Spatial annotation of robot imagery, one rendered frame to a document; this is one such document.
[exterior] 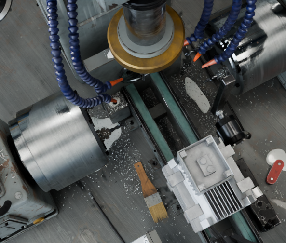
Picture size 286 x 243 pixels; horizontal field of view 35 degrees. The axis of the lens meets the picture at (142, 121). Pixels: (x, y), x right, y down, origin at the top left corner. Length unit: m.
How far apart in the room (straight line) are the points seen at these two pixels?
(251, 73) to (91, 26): 0.46
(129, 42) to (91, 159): 0.35
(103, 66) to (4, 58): 0.55
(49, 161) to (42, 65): 0.55
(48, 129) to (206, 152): 0.41
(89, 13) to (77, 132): 0.32
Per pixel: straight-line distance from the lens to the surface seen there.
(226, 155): 1.24
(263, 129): 1.57
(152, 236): 1.21
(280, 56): 1.32
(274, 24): 1.30
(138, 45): 1.03
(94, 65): 1.25
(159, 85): 1.46
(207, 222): 1.20
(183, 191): 1.23
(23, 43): 1.72
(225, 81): 1.12
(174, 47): 1.05
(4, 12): 0.97
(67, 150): 1.19
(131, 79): 1.41
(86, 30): 1.30
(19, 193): 1.17
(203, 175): 1.19
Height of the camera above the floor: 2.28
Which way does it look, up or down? 74 degrees down
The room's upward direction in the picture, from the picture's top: 8 degrees counter-clockwise
